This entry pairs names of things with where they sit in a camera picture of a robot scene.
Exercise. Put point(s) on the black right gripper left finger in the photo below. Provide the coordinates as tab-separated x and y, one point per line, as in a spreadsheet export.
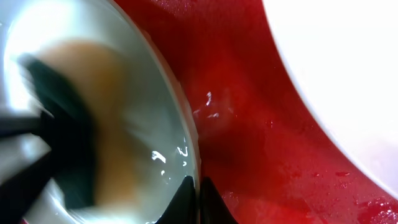
182	207

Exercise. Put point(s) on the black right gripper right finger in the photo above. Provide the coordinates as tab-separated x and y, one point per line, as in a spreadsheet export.
213	210

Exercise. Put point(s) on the white round plate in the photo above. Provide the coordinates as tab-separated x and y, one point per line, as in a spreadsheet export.
341	57

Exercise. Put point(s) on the green yellow sponge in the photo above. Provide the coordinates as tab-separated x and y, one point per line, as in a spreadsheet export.
81	86

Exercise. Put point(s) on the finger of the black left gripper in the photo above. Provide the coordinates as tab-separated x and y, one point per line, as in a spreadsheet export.
21	188

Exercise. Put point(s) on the red plastic tray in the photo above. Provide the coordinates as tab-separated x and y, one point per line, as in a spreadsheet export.
266	155

